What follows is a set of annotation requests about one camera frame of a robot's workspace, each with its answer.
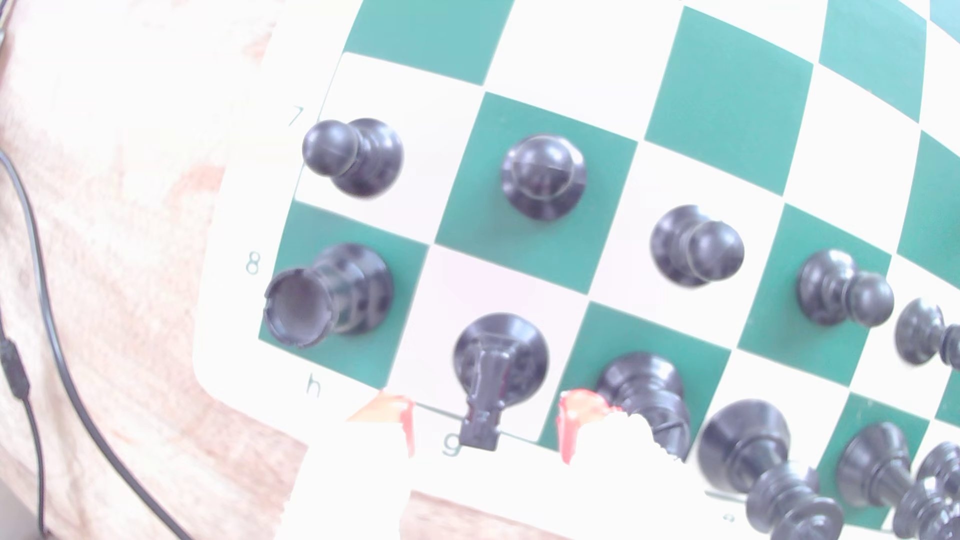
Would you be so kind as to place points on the white orange-tipped gripper finger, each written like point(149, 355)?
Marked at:
point(360, 480)
point(615, 472)

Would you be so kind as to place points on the black knight chess piece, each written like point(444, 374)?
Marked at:
point(499, 360)

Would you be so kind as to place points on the black bishop chess piece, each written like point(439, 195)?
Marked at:
point(645, 382)
point(943, 465)

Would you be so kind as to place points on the black king chess piece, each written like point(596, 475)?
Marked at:
point(742, 442)

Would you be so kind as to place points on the black rook chess piece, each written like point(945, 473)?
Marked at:
point(352, 285)

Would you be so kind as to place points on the black pawn chess piece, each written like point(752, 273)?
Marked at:
point(919, 330)
point(367, 157)
point(544, 180)
point(686, 244)
point(825, 285)

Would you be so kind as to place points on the black queen chess piece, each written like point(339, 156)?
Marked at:
point(870, 457)

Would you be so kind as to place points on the green white chess mat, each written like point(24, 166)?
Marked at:
point(720, 97)

